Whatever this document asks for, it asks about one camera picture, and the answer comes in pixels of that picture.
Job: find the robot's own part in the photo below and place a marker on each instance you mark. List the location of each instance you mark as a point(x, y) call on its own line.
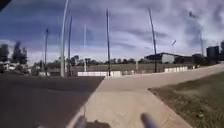
point(148, 121)
point(80, 122)

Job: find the pale paved path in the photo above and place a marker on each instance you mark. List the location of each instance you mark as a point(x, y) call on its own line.
point(126, 100)

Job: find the dark tall building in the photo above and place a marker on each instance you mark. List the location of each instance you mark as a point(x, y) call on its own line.
point(212, 52)

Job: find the white field fence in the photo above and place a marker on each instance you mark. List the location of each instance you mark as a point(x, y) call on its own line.
point(96, 73)

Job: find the row of tall poles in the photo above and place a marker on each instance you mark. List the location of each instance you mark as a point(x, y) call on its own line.
point(108, 50)

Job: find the dark trees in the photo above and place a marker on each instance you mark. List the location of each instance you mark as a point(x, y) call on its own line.
point(18, 55)

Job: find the grass sports field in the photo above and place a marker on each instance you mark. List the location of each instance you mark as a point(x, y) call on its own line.
point(126, 66)

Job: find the distant row of trees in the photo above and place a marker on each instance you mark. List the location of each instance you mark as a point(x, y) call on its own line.
point(100, 61)

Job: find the low grey building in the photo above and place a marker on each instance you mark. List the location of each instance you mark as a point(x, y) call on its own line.
point(166, 57)

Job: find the grass verge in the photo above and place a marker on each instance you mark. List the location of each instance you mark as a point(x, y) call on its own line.
point(200, 96)

